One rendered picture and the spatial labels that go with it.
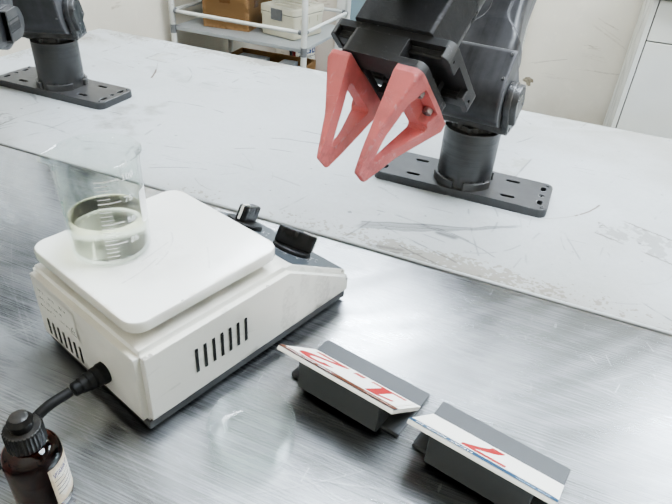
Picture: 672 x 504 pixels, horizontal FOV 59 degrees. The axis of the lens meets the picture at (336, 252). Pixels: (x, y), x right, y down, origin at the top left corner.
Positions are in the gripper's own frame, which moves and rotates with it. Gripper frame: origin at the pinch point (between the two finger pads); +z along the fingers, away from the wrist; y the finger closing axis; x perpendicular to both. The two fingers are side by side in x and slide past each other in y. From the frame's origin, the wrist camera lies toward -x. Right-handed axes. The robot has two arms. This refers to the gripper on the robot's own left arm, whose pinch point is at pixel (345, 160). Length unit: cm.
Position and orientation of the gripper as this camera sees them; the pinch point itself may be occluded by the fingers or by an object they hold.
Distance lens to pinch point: 43.1
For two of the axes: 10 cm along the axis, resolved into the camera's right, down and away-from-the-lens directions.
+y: 7.6, 3.7, -5.3
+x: 4.0, 3.7, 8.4
